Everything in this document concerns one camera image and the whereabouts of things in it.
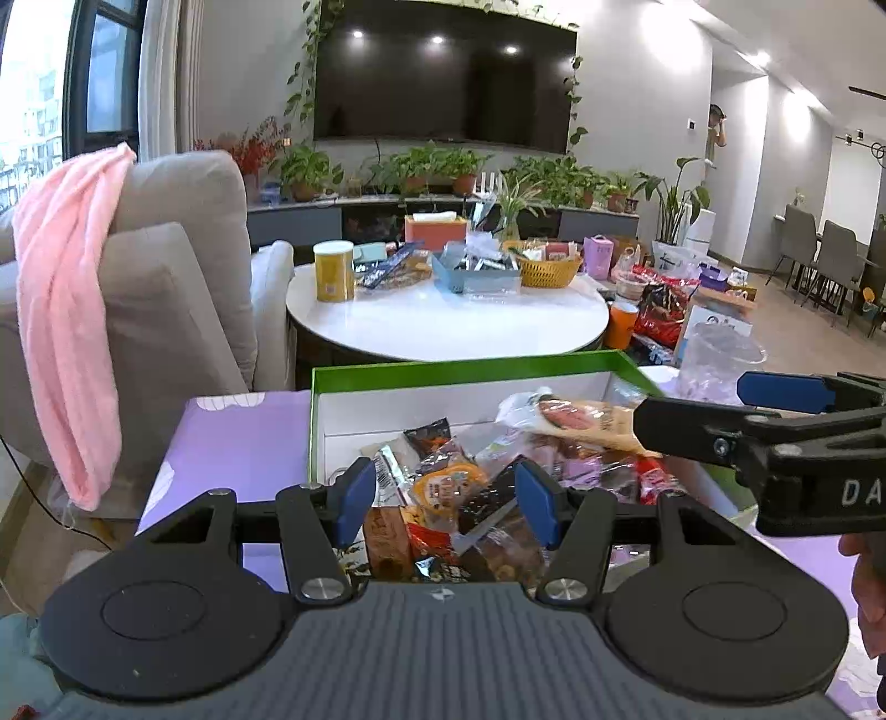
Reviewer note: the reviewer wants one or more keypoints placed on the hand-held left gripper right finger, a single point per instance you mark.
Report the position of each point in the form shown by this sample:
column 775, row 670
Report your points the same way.
column 538, row 502

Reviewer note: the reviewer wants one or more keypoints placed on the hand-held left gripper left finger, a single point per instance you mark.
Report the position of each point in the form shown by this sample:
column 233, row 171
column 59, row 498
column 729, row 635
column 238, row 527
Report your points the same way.
column 356, row 495

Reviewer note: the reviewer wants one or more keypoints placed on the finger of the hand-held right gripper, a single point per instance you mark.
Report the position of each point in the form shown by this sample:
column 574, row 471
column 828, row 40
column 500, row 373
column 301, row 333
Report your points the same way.
column 692, row 429
column 782, row 391

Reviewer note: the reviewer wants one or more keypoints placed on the white red-label snack packet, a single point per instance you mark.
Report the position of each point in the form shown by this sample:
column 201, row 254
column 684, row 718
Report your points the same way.
column 391, row 478

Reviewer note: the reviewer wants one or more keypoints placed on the purple dark snack packet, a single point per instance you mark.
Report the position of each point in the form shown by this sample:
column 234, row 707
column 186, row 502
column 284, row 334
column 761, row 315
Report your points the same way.
column 578, row 471

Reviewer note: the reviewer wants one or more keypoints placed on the pink jelly drink pouch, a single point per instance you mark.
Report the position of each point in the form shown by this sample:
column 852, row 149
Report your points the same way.
column 567, row 422

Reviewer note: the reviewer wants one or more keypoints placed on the orange snack packet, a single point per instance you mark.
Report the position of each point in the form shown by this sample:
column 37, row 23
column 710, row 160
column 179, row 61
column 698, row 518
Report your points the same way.
column 446, row 488

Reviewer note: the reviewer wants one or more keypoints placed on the green cardboard box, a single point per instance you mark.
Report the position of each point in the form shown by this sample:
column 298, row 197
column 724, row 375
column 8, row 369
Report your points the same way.
column 429, row 408

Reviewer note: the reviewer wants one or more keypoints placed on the person's right hand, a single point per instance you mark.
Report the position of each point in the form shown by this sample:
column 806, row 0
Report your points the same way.
column 871, row 588

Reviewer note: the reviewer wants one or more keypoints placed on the clear plastic pitcher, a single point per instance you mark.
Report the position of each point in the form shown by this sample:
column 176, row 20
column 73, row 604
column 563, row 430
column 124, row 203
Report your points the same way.
column 713, row 367

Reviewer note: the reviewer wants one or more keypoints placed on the white blue printed box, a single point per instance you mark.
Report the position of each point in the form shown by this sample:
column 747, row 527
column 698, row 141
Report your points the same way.
column 720, row 318

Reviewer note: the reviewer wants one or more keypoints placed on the red snack bag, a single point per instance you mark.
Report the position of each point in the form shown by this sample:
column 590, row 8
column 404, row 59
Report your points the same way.
column 661, row 311

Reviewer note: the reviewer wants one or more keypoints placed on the orange cup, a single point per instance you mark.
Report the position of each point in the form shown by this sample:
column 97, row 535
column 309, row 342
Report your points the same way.
column 621, row 325

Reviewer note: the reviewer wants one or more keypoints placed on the purple floral tablecloth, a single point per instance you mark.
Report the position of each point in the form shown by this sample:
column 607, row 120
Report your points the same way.
column 228, row 443

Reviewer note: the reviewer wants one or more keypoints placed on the grey dining chair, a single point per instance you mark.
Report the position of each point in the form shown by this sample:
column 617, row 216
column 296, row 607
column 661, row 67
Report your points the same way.
column 796, row 239
column 837, row 256
column 873, row 270

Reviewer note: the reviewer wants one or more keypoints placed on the white cabinet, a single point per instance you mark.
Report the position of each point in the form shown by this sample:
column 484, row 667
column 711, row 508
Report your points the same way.
column 699, row 228

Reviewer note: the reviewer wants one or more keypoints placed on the white round table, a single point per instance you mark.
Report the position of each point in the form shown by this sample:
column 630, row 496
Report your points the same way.
column 429, row 318

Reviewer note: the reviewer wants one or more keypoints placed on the pink gift bag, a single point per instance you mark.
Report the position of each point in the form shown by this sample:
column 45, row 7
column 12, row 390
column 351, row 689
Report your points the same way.
column 597, row 257

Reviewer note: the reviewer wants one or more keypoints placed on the yellow woven basket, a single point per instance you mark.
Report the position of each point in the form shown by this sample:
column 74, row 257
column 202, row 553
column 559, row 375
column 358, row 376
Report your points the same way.
column 547, row 273

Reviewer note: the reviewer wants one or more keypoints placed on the large-leaf potted plant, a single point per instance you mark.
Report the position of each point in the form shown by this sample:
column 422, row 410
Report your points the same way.
column 675, row 201

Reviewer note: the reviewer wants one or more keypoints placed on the yellow canister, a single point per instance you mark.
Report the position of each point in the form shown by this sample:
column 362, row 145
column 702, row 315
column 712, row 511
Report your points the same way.
column 334, row 273

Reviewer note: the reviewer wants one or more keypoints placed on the blue plastic basket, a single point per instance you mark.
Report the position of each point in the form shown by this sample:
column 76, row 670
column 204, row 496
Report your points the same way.
column 477, row 282

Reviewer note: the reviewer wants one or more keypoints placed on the blue striped packet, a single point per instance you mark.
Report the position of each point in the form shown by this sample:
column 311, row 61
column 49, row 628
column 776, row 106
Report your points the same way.
column 391, row 266

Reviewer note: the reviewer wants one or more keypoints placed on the potted green plant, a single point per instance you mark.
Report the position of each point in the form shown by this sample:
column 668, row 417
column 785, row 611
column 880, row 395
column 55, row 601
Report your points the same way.
column 415, row 169
column 619, row 194
column 465, row 169
column 561, row 180
column 308, row 173

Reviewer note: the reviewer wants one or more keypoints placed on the grey armchair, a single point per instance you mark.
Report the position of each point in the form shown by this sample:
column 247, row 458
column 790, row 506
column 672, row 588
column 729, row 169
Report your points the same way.
column 180, row 291

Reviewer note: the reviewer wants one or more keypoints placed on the orange tissue box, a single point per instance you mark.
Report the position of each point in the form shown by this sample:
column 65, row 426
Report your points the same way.
column 432, row 234

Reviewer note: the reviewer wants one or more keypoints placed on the spider plant in vase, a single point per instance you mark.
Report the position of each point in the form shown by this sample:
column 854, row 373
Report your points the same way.
column 512, row 208

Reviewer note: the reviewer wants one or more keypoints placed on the pink towel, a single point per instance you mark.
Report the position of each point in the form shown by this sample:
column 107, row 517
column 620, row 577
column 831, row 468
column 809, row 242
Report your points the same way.
column 62, row 311

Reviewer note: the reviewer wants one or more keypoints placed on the red flower bouquet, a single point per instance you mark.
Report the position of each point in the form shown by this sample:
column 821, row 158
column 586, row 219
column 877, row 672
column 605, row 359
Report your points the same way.
column 253, row 149

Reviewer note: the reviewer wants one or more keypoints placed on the teal plush toy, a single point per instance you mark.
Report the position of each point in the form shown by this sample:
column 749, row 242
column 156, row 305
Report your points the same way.
column 21, row 664

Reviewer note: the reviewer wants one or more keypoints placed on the hanging green vine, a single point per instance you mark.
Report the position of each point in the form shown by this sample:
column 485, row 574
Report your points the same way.
column 304, row 76

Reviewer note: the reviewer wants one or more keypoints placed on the beige curtain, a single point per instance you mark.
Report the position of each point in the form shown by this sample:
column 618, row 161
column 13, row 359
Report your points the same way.
column 166, row 69

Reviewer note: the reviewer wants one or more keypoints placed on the black framed window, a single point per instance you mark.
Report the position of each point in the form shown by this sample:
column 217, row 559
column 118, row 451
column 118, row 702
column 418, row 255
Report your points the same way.
column 76, row 69

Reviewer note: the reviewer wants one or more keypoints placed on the wall-mounted television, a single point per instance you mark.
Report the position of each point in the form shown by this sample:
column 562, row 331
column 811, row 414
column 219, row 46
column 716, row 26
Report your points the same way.
column 443, row 83

